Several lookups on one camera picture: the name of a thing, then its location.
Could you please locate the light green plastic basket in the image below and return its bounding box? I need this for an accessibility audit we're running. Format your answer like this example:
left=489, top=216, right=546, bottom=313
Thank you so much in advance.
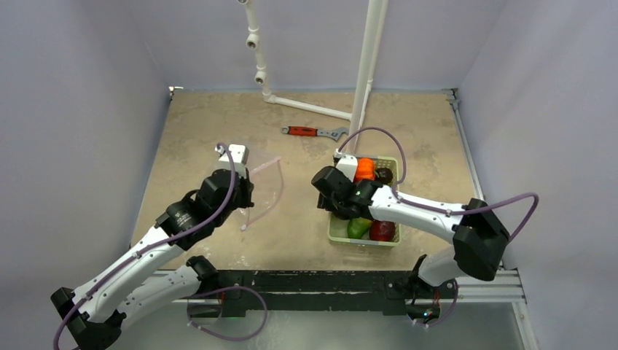
left=327, top=155, right=401, bottom=249

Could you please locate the orange toy pumpkin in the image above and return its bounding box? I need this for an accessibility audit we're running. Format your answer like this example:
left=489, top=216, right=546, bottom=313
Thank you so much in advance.
left=353, top=157, right=376, bottom=182

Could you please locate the clear zip top bag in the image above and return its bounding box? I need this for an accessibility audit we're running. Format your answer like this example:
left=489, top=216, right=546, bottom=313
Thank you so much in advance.
left=240, top=149, right=285, bottom=231

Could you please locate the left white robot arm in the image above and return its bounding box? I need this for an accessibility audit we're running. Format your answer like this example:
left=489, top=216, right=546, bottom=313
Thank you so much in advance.
left=50, top=168, right=254, bottom=349

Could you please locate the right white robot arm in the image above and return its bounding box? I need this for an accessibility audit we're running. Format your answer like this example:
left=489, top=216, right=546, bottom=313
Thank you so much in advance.
left=311, top=166, right=510, bottom=297

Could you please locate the green orange toy mango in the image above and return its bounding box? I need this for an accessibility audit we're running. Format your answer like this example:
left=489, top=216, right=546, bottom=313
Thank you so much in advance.
left=346, top=217, right=372, bottom=239

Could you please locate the dark purple toy tomato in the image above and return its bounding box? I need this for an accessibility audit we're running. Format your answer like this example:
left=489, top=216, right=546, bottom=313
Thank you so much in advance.
left=375, top=167, right=394, bottom=186

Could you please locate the dark red toy apple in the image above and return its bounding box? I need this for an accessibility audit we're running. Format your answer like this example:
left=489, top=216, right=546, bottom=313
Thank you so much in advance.
left=369, top=220, right=396, bottom=241

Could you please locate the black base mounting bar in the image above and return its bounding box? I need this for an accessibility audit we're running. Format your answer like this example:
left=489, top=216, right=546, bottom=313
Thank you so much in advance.
left=186, top=256, right=457, bottom=322

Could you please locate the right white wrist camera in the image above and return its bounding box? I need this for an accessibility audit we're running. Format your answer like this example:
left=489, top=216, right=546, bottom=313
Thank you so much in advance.
left=333, top=149, right=359, bottom=182

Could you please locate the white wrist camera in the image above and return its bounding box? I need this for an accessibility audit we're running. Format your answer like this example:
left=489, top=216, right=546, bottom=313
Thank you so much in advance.
left=215, top=143, right=249, bottom=178
left=333, top=149, right=359, bottom=182

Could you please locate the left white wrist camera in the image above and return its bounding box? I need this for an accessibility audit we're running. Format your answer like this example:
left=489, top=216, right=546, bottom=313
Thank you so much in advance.
left=215, top=143, right=249, bottom=178

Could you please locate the red handled adjustable wrench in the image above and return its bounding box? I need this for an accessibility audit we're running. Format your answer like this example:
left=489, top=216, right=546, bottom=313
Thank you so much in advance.
left=281, top=125, right=349, bottom=141

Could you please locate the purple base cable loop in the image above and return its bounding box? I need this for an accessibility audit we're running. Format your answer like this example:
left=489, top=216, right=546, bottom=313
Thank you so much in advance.
left=185, top=286, right=269, bottom=343

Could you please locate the white pvc pipe frame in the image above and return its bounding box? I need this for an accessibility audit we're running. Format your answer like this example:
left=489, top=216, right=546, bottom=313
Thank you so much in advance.
left=238, top=0, right=388, bottom=153

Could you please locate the aluminium rail frame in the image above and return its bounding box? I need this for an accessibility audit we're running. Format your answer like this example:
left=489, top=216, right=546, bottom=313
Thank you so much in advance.
left=443, top=88, right=539, bottom=349

